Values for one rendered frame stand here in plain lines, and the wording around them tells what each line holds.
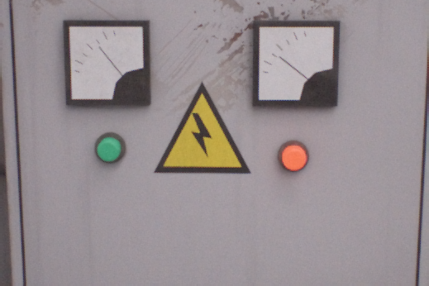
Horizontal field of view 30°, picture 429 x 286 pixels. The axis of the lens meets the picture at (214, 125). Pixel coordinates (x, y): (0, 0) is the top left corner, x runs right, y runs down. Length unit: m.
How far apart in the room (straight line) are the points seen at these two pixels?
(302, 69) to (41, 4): 0.25
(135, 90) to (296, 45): 0.16
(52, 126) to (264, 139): 0.20
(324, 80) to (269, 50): 0.06
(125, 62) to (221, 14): 0.10
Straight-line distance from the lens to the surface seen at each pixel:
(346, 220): 0.80
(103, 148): 0.77
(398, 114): 0.79
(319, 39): 0.75
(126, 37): 0.76
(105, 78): 0.76
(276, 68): 0.75
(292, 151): 0.76
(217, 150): 0.78
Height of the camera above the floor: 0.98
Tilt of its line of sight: 11 degrees down
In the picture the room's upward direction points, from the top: straight up
